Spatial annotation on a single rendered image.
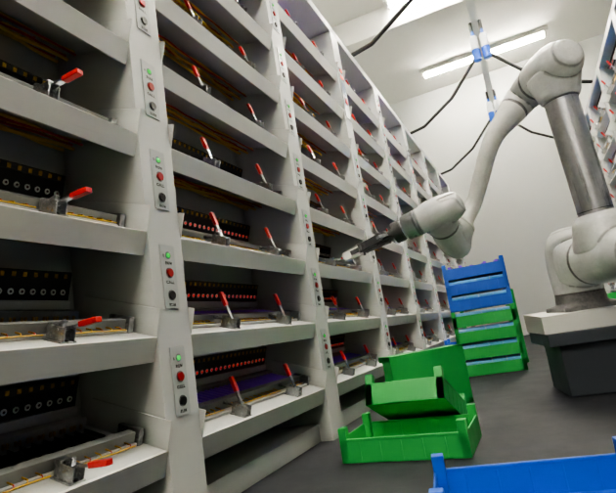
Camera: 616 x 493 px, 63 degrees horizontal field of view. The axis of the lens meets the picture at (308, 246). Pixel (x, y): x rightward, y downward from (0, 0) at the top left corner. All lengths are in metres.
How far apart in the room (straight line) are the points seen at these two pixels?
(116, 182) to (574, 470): 0.94
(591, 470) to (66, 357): 0.82
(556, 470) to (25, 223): 0.89
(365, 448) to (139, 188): 0.77
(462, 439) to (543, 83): 1.11
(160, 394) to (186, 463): 0.13
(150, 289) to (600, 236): 1.26
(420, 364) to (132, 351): 1.13
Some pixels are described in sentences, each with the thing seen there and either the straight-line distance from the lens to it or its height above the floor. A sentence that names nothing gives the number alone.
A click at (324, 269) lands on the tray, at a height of 0.52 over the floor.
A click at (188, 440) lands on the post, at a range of 0.99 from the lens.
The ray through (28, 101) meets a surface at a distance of 0.89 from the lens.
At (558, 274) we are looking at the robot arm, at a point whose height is 0.38.
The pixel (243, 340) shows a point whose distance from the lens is 1.19.
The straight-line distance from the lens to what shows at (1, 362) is 0.75.
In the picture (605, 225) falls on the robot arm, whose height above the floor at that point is 0.49.
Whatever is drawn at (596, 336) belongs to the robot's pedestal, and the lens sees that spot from 1.78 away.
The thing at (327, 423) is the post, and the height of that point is 0.05.
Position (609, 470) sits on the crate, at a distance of 0.97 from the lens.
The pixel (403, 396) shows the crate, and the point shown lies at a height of 0.13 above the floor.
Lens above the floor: 0.30
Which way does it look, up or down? 10 degrees up
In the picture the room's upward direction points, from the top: 9 degrees counter-clockwise
